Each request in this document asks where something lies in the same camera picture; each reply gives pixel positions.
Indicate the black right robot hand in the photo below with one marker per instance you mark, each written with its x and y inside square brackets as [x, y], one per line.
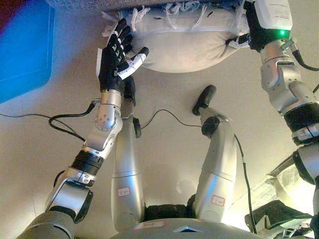
[271, 15]

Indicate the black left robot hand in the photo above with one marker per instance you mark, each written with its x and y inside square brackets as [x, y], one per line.
[111, 62]

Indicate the white fringed cushion pillow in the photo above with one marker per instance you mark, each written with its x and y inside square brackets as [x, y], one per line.
[184, 47]

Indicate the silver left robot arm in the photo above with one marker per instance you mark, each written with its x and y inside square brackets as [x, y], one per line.
[104, 129]

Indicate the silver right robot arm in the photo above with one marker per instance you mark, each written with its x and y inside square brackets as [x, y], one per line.
[284, 82]

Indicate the grey fabric tub armchair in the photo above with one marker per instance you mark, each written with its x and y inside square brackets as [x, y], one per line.
[99, 4]

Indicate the black right robot foot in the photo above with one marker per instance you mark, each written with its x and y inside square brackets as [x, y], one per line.
[205, 98]

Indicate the black fabric object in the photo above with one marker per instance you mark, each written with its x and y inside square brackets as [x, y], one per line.
[274, 214]

